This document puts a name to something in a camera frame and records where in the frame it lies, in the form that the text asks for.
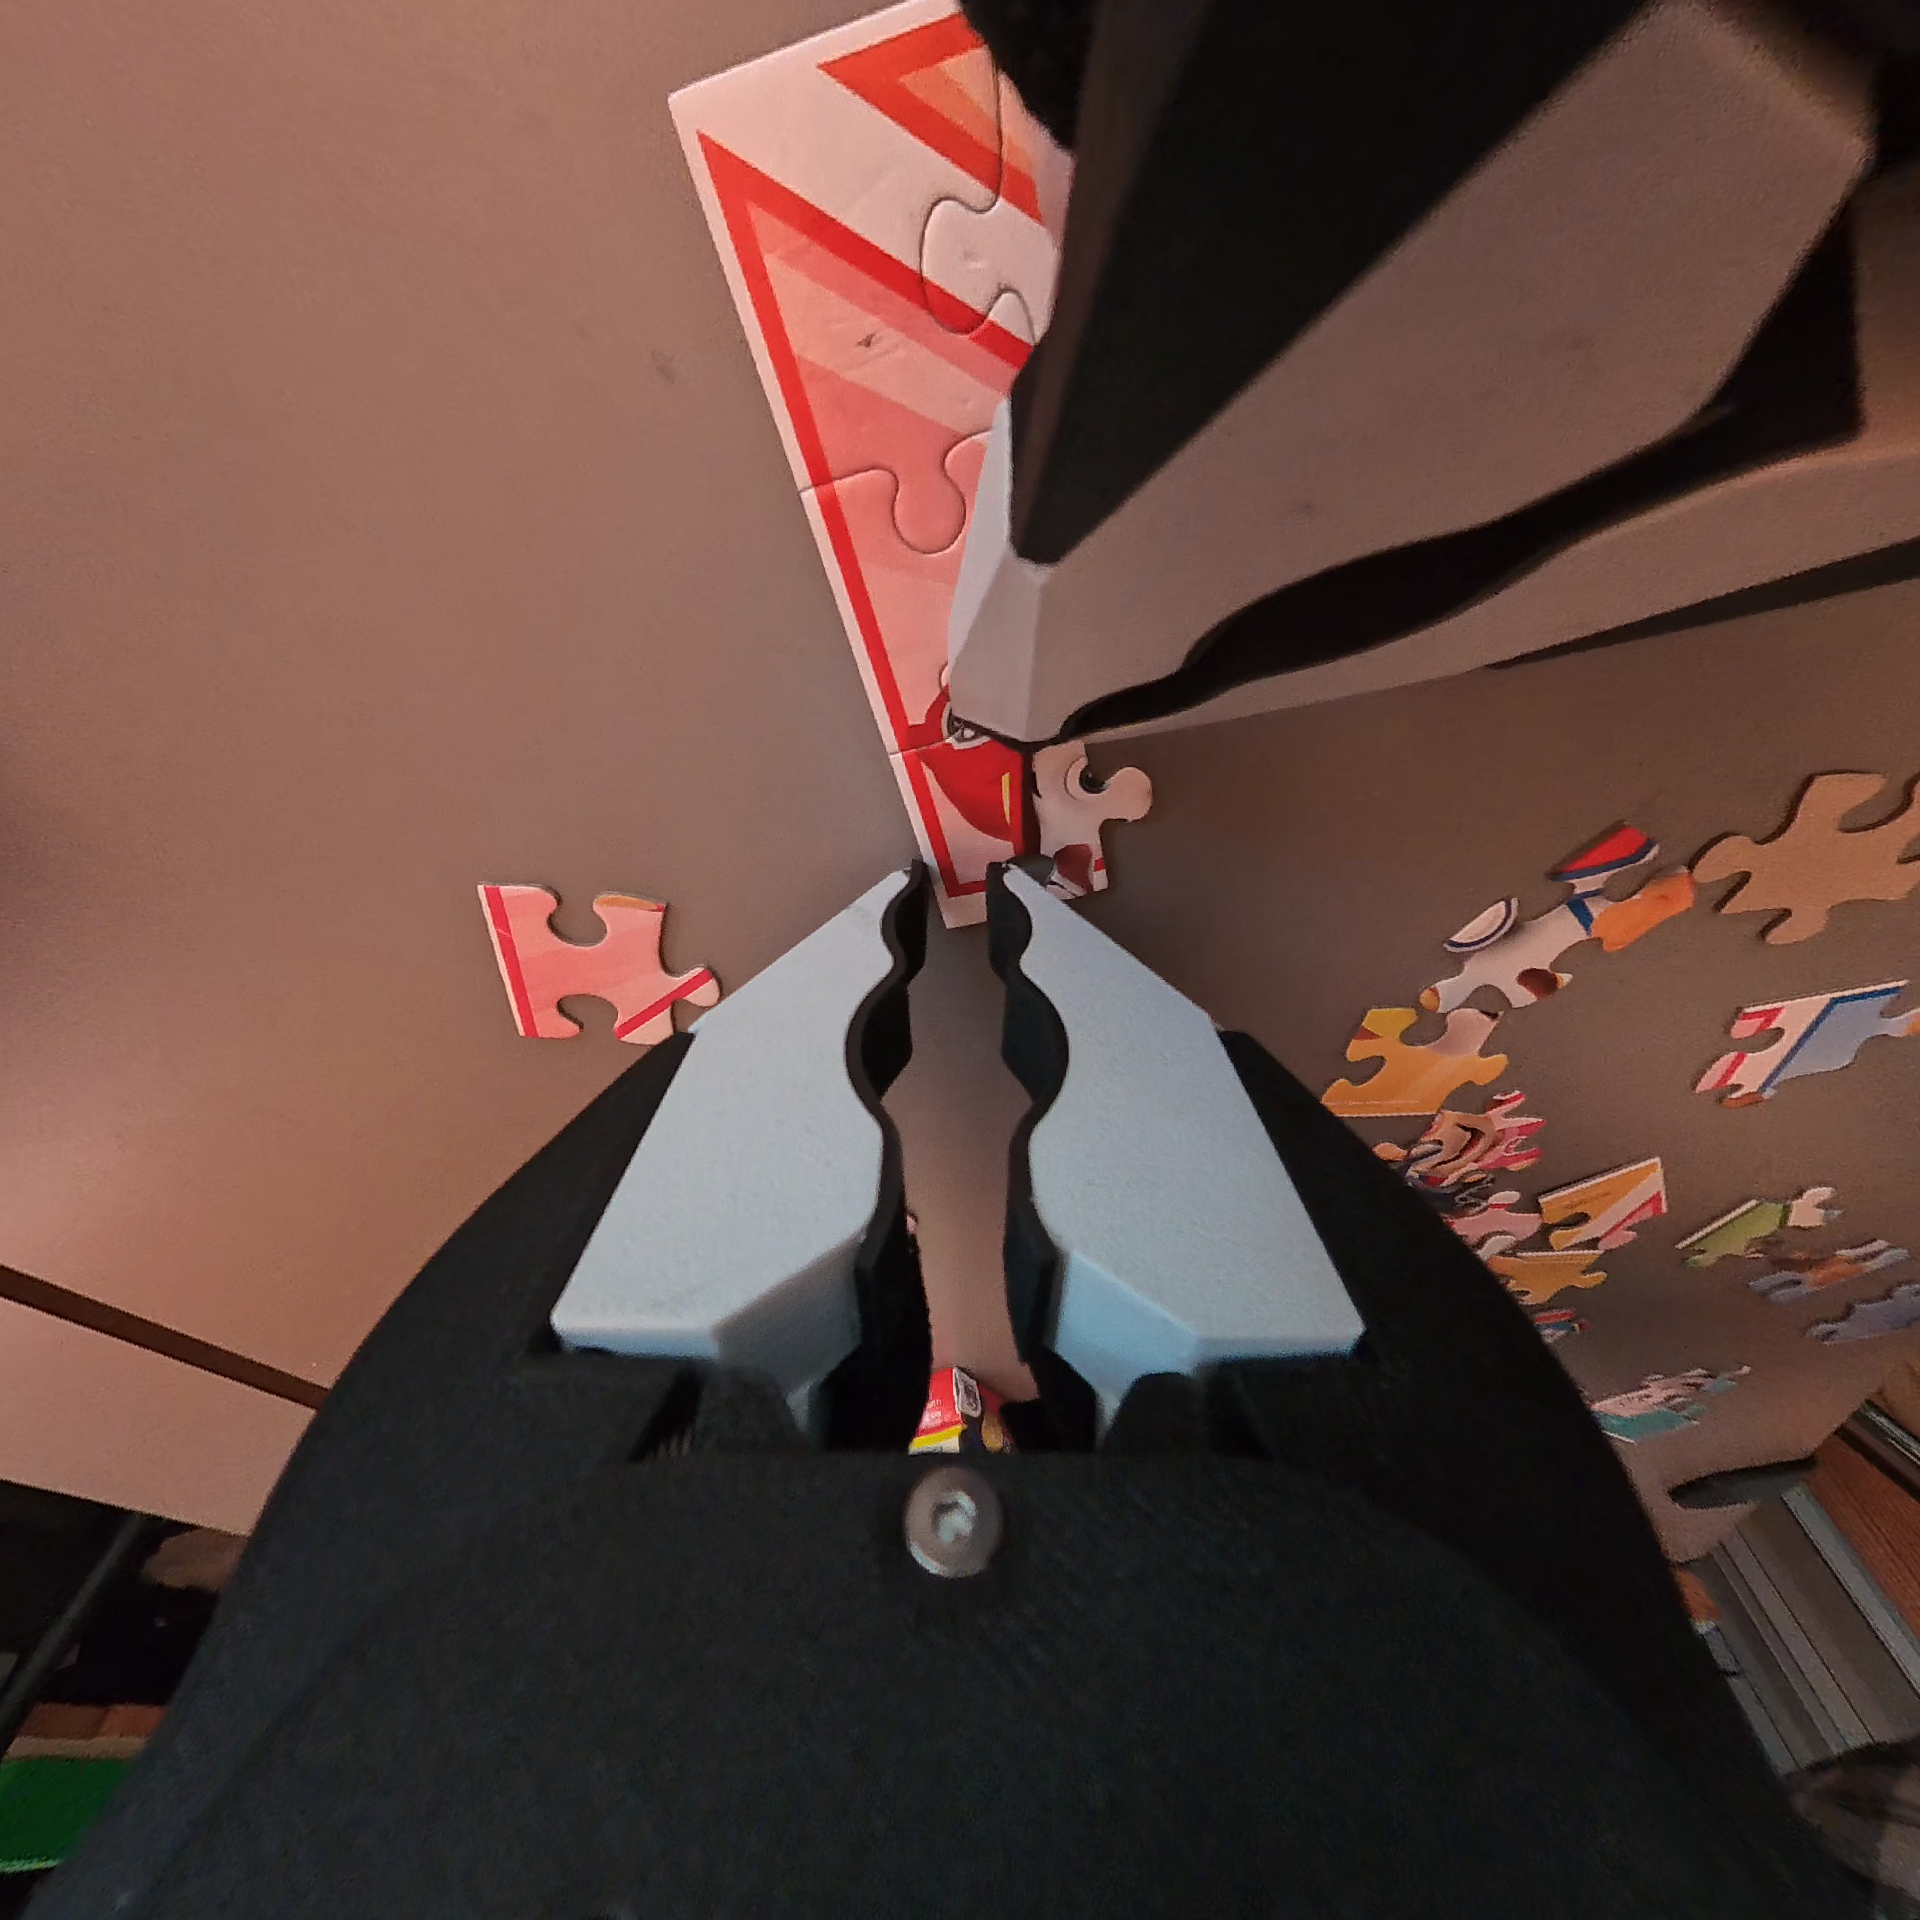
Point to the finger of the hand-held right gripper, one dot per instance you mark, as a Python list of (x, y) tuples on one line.
[(1724, 555), (1576, 300)]

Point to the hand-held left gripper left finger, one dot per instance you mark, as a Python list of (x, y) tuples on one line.
[(720, 1184)]

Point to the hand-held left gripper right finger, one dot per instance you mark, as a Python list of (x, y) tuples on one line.
[(1200, 1184)]

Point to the jigsaw puzzle pieces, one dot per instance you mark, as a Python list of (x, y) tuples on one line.
[(1412, 1065)]

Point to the pink diagonal-striped puzzle piece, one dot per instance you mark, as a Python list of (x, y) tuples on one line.
[(586, 961)]

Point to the red striped joined puzzle section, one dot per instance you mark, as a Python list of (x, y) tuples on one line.
[(840, 300)]

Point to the red white dog puzzle piece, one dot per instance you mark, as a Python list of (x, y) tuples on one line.
[(974, 818)]

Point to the pink red-bordered puzzle piece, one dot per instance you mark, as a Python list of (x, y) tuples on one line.
[(902, 600)]

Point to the grey desk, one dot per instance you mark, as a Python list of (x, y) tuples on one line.
[(376, 600)]

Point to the colourful puzzle box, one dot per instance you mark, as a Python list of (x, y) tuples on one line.
[(944, 1418)]

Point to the wooden pillar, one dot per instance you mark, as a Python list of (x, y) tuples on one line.
[(1875, 1499)]

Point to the green box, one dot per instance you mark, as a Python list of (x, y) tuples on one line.
[(60, 1800)]

